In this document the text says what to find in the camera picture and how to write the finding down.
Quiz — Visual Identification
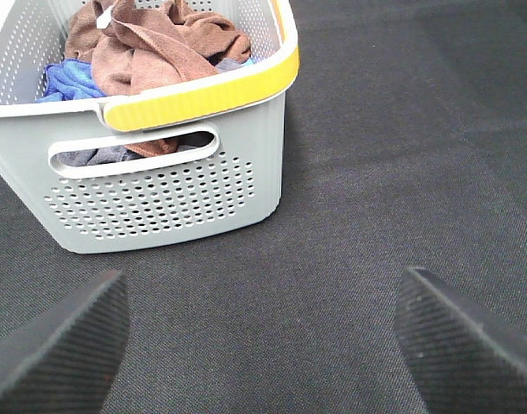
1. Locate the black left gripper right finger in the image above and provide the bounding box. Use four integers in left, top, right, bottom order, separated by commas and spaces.
394, 267, 527, 413

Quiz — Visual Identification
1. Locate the blue towel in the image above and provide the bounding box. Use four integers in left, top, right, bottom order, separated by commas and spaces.
36, 59, 106, 103

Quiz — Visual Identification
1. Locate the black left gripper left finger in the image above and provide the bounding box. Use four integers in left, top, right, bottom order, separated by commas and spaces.
0, 270, 130, 413

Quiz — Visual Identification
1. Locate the brown towel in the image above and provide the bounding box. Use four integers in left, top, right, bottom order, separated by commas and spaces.
64, 0, 253, 159

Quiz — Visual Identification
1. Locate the grey towel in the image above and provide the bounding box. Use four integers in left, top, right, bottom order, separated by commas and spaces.
56, 131, 214, 167

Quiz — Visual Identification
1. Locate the black table cloth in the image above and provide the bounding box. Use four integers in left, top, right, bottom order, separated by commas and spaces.
0, 1, 527, 413

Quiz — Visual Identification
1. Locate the grey perforated laundry basket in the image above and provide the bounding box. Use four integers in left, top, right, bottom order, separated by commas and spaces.
0, 1, 299, 254

